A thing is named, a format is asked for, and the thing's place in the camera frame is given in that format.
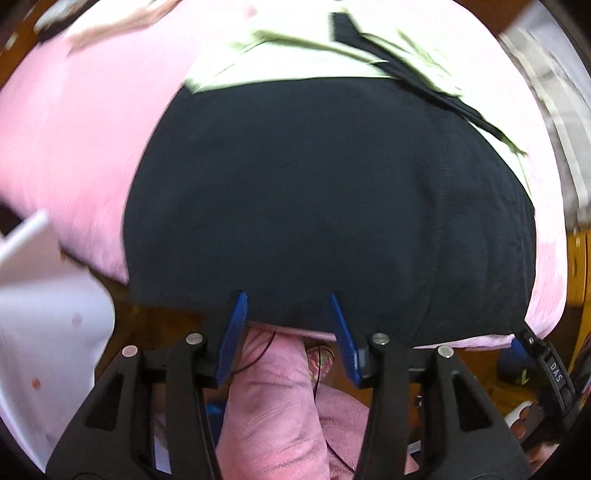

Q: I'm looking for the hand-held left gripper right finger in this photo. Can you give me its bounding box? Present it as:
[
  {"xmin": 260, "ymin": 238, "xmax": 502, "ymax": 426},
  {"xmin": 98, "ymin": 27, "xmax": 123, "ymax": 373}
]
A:
[{"xmin": 329, "ymin": 292, "xmax": 532, "ymax": 480}]

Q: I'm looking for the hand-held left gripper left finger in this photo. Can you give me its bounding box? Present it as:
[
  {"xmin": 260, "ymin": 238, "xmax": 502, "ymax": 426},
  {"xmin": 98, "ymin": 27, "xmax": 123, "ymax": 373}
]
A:
[{"xmin": 46, "ymin": 290, "xmax": 250, "ymax": 480}]

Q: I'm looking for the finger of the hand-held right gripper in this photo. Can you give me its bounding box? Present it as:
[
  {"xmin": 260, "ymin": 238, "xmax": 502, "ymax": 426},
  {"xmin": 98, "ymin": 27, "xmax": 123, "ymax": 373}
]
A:
[{"xmin": 512, "ymin": 323, "xmax": 544, "ymax": 357}]

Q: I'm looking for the green and black hooded jacket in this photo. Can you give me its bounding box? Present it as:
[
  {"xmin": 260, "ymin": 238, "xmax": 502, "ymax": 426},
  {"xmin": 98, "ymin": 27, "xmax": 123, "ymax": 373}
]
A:
[{"xmin": 122, "ymin": 11, "xmax": 539, "ymax": 352}]

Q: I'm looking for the person's right hand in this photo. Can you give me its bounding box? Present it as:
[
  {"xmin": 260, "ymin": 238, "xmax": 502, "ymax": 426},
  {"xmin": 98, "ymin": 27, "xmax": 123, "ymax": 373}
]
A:
[{"xmin": 505, "ymin": 405, "xmax": 548, "ymax": 467}]

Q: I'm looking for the person's right patterned slipper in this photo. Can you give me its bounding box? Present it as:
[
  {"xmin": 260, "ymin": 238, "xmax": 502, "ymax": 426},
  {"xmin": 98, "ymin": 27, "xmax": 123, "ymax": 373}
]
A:
[{"xmin": 305, "ymin": 347, "xmax": 335, "ymax": 384}]

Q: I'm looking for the person's right leg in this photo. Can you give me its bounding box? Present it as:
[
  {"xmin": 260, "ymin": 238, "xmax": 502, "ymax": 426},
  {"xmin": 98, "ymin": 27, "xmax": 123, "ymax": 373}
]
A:
[{"xmin": 318, "ymin": 383, "xmax": 421, "ymax": 480}]

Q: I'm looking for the pink fleece garment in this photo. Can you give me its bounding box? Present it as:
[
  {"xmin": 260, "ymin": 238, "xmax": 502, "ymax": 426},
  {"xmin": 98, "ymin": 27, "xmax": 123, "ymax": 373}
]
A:
[{"xmin": 217, "ymin": 328, "xmax": 333, "ymax": 480}]

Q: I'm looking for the wooden drawer cabinet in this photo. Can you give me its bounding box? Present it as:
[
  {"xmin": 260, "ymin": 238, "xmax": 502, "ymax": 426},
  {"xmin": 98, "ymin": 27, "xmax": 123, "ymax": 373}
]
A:
[{"xmin": 566, "ymin": 231, "xmax": 591, "ymax": 315}]

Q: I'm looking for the white cartoon printed box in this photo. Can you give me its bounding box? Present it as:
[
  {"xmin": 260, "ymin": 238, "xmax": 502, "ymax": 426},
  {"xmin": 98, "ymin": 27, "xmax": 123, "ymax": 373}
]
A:
[{"xmin": 0, "ymin": 210, "xmax": 116, "ymax": 467}]

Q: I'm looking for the beige covered furniture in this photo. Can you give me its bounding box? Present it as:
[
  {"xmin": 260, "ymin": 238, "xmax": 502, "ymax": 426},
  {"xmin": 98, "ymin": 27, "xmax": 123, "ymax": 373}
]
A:
[{"xmin": 499, "ymin": 14, "xmax": 591, "ymax": 232}]

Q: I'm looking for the wooden headboard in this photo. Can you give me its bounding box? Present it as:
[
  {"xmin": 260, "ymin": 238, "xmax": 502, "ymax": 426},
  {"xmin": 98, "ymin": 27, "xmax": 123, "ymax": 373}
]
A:
[{"xmin": 0, "ymin": 18, "xmax": 51, "ymax": 88}]

